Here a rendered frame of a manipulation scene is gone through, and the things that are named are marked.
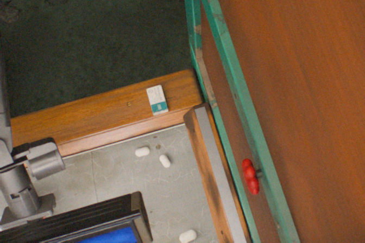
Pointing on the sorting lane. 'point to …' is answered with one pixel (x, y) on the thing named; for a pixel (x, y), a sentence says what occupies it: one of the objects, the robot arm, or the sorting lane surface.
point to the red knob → (251, 176)
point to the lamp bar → (89, 224)
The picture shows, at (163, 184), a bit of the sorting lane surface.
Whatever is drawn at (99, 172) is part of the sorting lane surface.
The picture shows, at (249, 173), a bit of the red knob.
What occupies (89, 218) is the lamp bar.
